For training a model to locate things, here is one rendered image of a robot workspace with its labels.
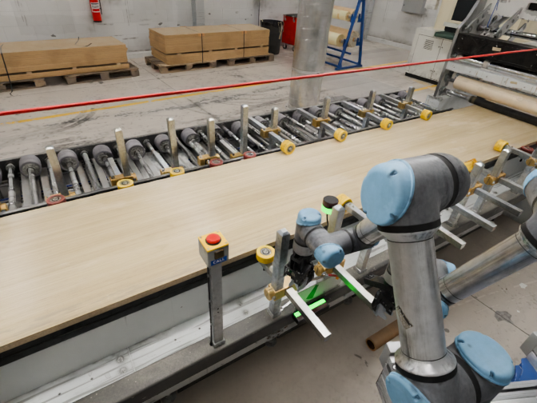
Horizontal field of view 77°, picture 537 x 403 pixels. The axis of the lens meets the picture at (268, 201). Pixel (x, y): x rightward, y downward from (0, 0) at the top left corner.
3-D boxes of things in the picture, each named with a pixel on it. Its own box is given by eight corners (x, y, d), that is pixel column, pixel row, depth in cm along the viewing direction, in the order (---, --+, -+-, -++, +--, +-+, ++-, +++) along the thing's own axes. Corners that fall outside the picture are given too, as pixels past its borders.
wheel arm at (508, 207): (520, 215, 172) (524, 209, 170) (517, 217, 171) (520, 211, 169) (435, 169, 206) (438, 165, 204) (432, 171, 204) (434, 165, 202)
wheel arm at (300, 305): (329, 340, 121) (332, 333, 118) (322, 344, 119) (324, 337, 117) (265, 261, 150) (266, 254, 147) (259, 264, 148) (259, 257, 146)
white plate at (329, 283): (340, 285, 157) (344, 270, 151) (295, 309, 145) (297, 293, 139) (340, 284, 157) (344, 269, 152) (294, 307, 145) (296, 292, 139)
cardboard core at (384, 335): (410, 324, 215) (377, 346, 201) (406, 331, 220) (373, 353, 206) (399, 314, 221) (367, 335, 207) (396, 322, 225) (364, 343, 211)
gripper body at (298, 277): (282, 277, 118) (285, 252, 111) (296, 263, 124) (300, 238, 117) (300, 288, 115) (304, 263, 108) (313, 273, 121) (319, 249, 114)
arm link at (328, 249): (358, 244, 96) (337, 221, 104) (324, 253, 92) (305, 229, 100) (352, 264, 101) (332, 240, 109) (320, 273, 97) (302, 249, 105)
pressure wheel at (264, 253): (274, 265, 152) (276, 245, 145) (272, 277, 145) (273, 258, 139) (256, 261, 153) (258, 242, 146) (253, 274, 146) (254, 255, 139)
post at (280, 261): (279, 317, 144) (291, 231, 116) (272, 321, 142) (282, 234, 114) (274, 312, 146) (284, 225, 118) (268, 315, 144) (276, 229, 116)
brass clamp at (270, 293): (298, 291, 138) (300, 282, 135) (270, 305, 132) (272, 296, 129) (289, 281, 142) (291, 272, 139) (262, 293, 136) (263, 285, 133)
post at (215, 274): (224, 343, 130) (224, 259, 104) (213, 349, 128) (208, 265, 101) (220, 333, 133) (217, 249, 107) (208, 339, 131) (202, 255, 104)
